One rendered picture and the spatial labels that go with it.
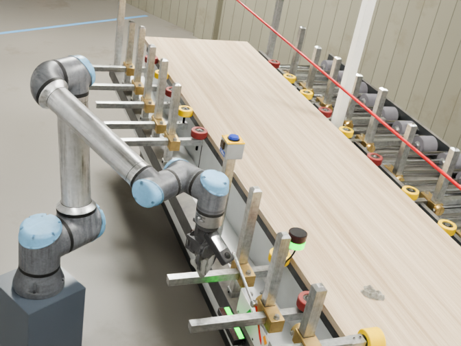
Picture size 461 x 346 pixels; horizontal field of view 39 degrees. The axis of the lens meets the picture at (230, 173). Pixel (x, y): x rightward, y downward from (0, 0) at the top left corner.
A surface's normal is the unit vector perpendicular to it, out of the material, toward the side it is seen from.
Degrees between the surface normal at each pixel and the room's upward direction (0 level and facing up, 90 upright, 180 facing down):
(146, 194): 91
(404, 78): 90
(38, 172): 0
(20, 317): 90
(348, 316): 0
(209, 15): 90
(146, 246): 0
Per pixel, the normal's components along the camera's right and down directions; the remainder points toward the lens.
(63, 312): 0.73, 0.43
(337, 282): 0.16, -0.87
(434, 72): -0.66, 0.26
